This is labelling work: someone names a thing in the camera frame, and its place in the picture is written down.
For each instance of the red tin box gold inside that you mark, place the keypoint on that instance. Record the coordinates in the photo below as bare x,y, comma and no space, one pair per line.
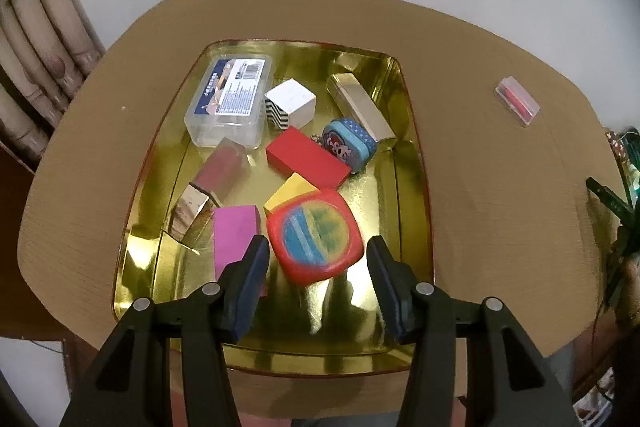
390,207

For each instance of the pink wooden block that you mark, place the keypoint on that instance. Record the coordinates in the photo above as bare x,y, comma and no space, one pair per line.
235,232

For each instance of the small clear box pink insert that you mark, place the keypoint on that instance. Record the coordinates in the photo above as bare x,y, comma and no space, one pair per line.
517,102

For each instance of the pink lip gloss gold cap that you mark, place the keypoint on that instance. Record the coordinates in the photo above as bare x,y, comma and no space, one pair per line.
225,164

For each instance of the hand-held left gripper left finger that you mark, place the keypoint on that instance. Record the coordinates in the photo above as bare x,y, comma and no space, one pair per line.
250,289

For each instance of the gold lipstick case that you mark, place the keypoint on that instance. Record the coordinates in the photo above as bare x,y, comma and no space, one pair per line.
360,107

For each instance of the patterned beige curtain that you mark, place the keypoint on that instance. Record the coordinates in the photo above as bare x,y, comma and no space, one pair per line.
40,57

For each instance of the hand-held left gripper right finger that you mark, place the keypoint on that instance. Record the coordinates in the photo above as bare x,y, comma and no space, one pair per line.
392,302

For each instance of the white striped wooden block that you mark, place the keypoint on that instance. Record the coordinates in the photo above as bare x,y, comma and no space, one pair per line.
295,99

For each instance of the red round-cornered tin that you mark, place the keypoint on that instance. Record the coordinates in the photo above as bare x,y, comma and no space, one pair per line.
315,237

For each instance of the red wooden block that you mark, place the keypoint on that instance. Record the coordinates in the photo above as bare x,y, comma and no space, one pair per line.
305,157

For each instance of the green plant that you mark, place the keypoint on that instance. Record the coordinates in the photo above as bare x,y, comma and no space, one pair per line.
612,202

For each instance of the clear plastic box blue label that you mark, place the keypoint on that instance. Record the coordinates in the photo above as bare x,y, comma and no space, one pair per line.
230,92

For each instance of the brown wooden cabinet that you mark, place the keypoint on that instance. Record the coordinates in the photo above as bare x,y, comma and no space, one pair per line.
12,207

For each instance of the yellow striped wooden block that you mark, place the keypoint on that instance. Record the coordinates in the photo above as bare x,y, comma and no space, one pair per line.
290,194

